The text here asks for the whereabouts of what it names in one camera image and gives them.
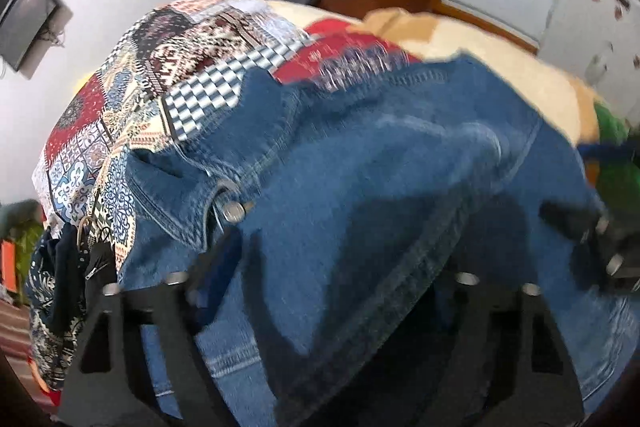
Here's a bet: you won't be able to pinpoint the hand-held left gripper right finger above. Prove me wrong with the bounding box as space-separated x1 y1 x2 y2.
425 273 587 427

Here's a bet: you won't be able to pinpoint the red patterned cloth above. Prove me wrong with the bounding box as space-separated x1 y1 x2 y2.
274 19 426 92

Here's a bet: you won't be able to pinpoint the dark clothes with belt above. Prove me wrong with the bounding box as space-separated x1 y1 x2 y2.
26 216 121 343

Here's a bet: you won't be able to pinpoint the green cloth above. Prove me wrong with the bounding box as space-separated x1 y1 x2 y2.
592 104 640 218

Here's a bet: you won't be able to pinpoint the patchwork printed blanket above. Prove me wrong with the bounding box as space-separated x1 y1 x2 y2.
25 0 321 393

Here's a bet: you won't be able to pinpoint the orange box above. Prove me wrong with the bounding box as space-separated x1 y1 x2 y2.
0 241 20 290

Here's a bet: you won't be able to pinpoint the blue denim jacket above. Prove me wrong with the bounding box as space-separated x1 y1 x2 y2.
117 54 640 427

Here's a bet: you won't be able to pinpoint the white stickered cabinet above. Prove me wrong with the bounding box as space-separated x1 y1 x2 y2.
537 0 640 108

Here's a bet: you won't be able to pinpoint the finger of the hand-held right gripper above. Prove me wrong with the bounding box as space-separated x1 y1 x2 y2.
542 201 640 295

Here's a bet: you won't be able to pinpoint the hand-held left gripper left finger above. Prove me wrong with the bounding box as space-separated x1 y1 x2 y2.
59 202 257 427

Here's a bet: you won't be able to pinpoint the beige plush blanket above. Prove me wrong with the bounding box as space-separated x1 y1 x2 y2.
250 0 601 148

